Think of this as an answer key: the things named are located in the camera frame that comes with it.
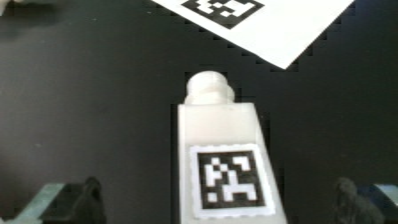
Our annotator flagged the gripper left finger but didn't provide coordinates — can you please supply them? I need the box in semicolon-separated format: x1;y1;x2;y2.
6;177;107;224

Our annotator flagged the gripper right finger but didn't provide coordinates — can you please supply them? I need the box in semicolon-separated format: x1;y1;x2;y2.
334;177;398;224

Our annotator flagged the white leg with marker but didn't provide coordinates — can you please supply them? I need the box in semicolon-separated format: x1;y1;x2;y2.
178;71;288;224

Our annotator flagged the white marker base sheet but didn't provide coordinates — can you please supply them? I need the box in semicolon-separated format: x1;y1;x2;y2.
153;0;354;69

